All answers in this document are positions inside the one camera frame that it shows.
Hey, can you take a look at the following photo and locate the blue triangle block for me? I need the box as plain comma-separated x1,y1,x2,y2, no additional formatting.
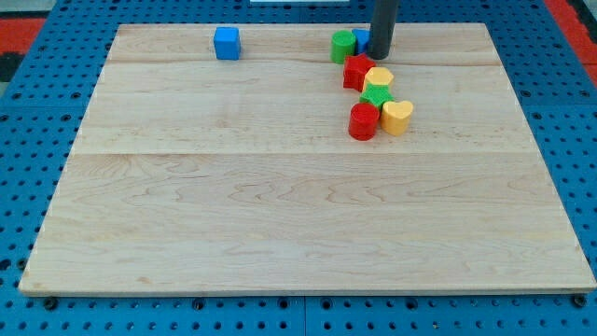
352,28,370,55

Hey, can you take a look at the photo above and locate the yellow hexagon block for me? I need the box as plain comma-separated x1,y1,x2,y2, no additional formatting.
362,66,395,91

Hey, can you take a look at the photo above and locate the green cylinder block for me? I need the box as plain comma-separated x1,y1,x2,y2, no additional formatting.
330,30,356,64

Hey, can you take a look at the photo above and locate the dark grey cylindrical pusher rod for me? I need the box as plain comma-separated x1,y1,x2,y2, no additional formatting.
367,0,400,60

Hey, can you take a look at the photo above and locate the light wooden board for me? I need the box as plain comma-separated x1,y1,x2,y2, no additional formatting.
20,23,596,297

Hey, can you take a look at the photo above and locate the yellow heart block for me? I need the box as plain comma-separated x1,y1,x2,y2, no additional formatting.
380,101,414,136

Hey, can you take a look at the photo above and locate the red cylinder block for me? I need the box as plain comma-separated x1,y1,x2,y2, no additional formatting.
348,103,380,141

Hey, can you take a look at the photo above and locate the red star block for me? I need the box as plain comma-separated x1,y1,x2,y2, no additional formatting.
343,53,376,92

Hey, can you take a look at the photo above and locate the green star block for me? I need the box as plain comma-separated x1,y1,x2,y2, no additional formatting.
359,84,395,110

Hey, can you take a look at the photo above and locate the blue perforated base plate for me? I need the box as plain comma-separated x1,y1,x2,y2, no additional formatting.
1,1,596,335

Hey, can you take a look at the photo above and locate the blue cube block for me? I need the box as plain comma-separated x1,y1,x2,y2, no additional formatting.
213,26,242,61

